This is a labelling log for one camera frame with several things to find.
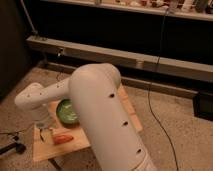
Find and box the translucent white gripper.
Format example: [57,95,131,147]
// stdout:
[31,106,55,145]

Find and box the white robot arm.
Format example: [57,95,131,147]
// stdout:
[15,63,157,171]

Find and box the wooden table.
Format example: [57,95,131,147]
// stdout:
[33,86,143,162]

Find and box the green bowl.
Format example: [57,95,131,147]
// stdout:
[56,99,78,125]

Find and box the black tripod leg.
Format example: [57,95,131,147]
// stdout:
[0,142,26,155]

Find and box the black cable on floor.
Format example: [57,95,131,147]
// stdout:
[0,122,35,141]

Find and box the hanging black power cable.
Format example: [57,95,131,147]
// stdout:
[147,7,181,171]

